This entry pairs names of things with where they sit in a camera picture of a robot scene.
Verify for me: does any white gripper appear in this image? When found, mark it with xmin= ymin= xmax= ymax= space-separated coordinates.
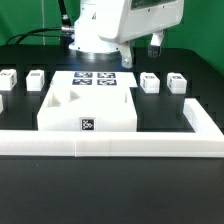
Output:
xmin=98 ymin=0 xmax=184 ymax=69

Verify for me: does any white square table top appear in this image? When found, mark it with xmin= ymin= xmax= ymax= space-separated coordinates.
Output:
xmin=37 ymin=85 xmax=137 ymax=132

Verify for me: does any white sheet with tags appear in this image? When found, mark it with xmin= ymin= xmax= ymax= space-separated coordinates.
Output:
xmin=51 ymin=71 xmax=137 ymax=88

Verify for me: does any white L-shaped obstacle fence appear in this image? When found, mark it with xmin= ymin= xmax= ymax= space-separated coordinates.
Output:
xmin=0 ymin=98 xmax=224 ymax=158

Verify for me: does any white part at left edge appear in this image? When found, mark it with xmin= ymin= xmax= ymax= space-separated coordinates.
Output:
xmin=0 ymin=95 xmax=4 ymax=114

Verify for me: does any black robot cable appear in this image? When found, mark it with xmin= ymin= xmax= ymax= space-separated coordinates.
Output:
xmin=4 ymin=0 xmax=76 ymax=46

